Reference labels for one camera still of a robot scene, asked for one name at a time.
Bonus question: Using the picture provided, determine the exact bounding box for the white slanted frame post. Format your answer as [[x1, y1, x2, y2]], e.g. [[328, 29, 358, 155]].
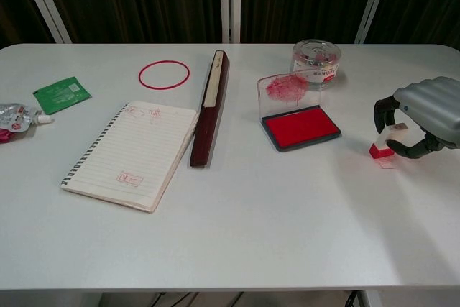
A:
[[354, 0, 397, 44], [15, 0, 73, 44]]

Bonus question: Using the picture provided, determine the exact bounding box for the spiral lined notebook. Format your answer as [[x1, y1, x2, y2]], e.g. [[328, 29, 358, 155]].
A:
[[59, 101, 200, 214]]

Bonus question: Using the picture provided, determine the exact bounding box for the green foil sachet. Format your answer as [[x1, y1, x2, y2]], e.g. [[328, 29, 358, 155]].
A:
[[32, 76, 92, 115]]

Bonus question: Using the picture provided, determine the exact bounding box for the silver spout pouch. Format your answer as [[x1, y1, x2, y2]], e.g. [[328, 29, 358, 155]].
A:
[[0, 102, 55, 145]]

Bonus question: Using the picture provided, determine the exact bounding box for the black floor cable bundle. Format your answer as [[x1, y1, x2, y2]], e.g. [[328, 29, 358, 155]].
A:
[[143, 291, 202, 307]]

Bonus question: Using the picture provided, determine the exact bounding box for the red rubber ring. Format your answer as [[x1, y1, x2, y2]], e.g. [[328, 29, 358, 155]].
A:
[[138, 60, 190, 90]]

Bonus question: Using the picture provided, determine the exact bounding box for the white upright frame post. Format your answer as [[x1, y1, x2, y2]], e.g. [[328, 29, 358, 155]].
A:
[[218, 0, 242, 44]]

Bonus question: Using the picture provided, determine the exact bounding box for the white and red stamp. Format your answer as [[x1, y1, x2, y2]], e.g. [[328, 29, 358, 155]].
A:
[[369, 123, 409, 160]]

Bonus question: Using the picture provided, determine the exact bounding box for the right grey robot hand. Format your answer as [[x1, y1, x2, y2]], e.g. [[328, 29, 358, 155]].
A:
[[373, 75, 460, 160]]

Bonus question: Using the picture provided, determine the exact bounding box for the clear round clip container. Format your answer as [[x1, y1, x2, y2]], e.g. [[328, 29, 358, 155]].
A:
[[293, 38, 341, 91]]

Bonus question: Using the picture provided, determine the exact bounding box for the red ink pad case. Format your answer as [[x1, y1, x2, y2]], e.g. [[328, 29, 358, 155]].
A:
[[257, 68, 342, 152]]

